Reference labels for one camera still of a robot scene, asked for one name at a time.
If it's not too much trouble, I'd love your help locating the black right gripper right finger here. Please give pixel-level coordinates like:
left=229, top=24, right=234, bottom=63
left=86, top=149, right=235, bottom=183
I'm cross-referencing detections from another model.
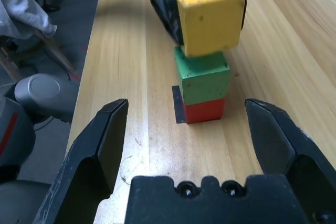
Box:
left=245, top=98, right=336, bottom=224

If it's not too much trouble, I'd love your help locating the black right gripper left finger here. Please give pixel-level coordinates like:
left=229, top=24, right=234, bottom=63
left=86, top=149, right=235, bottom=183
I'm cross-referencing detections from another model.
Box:
left=33, top=98, right=129, bottom=224

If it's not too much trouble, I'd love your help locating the yellow block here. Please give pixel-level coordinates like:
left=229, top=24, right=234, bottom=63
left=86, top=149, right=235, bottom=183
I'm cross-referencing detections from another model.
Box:
left=175, top=0, right=246, bottom=57

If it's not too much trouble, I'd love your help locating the green block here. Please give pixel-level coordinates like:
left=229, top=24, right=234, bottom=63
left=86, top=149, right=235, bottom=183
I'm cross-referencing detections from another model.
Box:
left=173, top=47, right=231, bottom=105

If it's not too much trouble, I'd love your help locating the grey robot left leg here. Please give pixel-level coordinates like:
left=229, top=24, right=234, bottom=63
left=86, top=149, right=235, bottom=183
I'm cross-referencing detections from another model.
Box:
left=4, top=73, right=81, bottom=124

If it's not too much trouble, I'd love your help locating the red block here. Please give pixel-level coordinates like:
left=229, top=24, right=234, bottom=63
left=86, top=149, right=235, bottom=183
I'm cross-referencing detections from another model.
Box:
left=183, top=97, right=226, bottom=124

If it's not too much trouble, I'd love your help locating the black floor object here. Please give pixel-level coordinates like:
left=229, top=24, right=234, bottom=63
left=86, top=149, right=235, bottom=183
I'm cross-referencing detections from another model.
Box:
left=41, top=0, right=60, bottom=13

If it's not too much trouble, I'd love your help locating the wooden chair leg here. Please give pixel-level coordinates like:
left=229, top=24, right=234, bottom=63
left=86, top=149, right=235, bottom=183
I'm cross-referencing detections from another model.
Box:
left=0, top=45, right=20, bottom=81
left=34, top=29, right=76, bottom=72

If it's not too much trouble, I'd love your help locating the light grey cloth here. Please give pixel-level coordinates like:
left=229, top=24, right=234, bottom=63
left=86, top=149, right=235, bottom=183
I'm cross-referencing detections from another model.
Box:
left=0, top=0, right=58, bottom=39

